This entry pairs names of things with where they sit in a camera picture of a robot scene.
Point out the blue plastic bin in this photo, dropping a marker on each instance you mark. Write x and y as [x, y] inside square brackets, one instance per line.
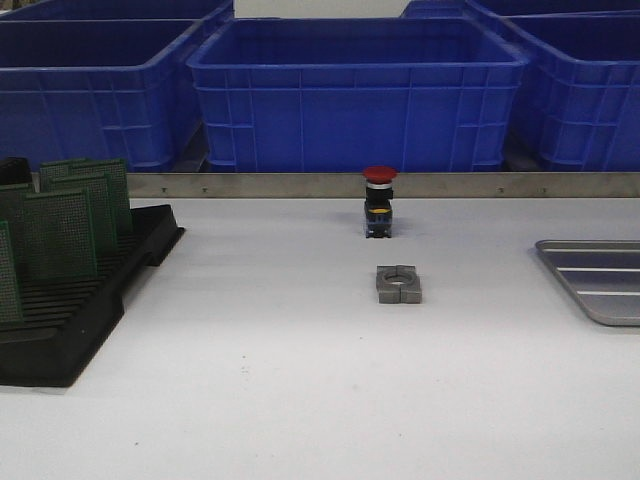
[99, 89]
[577, 108]
[339, 95]

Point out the green perforated circuit board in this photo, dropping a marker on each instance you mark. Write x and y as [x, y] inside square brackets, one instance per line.
[11, 304]

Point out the steel table edge rail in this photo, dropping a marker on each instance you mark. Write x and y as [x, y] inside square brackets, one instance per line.
[406, 185]

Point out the red emergency stop button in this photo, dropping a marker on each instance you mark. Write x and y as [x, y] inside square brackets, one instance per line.
[377, 206]

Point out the left blue plastic bin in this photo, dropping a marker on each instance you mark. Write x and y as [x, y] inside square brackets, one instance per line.
[99, 89]

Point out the rear left blue bin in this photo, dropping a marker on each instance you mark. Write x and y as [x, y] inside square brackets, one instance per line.
[212, 13]

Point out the right blue plastic bin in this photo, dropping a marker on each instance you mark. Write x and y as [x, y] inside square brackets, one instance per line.
[577, 108]

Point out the black slotted board rack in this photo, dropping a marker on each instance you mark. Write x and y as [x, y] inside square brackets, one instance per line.
[65, 322]

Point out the rear right blue bin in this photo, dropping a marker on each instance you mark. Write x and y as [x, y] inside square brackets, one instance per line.
[503, 8]

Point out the centre blue plastic bin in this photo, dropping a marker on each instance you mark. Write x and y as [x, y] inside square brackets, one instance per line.
[339, 95]

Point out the grey metal clamp block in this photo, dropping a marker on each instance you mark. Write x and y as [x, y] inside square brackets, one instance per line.
[398, 284]

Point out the silver metal tray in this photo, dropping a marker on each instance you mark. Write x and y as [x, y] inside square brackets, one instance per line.
[602, 276]

